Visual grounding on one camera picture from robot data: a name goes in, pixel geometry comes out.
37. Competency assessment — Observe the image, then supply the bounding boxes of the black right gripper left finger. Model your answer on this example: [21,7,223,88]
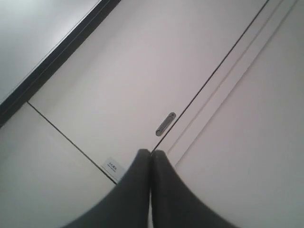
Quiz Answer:
[65,149,151,228]

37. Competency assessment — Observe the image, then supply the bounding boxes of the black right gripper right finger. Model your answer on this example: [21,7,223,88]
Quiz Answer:
[151,150,236,228]

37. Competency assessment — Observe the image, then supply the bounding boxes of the white label sticker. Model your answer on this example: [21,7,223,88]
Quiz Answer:
[102,157,126,183]

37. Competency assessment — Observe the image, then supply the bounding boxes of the white cabinet doors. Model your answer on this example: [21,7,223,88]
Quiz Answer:
[0,0,304,228]

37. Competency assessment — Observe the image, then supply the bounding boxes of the grey recessed door handle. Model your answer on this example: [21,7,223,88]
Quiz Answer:
[155,112,176,137]

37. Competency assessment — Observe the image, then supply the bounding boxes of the dark door frame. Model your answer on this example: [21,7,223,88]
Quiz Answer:
[0,0,119,126]

